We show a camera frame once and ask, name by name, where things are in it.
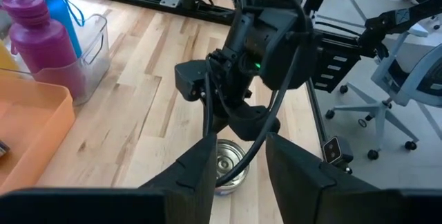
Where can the black table-level camera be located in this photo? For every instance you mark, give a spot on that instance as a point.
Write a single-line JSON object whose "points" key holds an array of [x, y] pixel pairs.
{"points": [[336, 151]]}

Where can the grey office chair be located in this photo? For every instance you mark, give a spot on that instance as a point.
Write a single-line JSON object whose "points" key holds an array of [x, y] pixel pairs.
{"points": [[397, 89]]}

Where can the black jointed support arm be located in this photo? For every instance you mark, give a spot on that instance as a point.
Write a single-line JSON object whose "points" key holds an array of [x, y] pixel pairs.
{"points": [[397, 20]]}

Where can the clear plastic bin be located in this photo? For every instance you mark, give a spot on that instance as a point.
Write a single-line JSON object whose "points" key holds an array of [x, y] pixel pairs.
{"points": [[93, 54]]}

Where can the magenta squeeze bottle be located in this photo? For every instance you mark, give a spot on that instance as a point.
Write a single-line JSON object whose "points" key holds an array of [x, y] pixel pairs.
{"points": [[38, 44]]}

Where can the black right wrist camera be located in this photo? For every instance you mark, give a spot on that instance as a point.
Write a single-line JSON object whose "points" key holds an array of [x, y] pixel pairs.
{"points": [[286, 47]]}

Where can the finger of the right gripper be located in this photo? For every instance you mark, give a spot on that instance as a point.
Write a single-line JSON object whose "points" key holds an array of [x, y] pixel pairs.
{"points": [[219, 124]]}

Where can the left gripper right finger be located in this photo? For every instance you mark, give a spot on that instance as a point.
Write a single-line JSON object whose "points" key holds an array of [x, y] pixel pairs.
{"points": [[310, 189]]}

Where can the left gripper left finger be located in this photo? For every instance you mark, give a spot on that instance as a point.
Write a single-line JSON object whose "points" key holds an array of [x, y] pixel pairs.
{"points": [[186, 189]]}

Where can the tin can blue label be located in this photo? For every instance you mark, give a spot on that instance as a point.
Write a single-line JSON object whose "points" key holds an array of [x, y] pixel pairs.
{"points": [[228, 160]]}

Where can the blue squeeze bottle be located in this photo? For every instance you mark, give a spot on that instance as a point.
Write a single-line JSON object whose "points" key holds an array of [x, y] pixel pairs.
{"points": [[58, 9]]}

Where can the black drawer unit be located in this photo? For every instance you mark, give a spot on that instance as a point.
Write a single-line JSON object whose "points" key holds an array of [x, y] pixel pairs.
{"points": [[333, 66]]}

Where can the orange plastic bin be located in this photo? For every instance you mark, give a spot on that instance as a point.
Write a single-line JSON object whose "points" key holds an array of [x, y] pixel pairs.
{"points": [[34, 120]]}

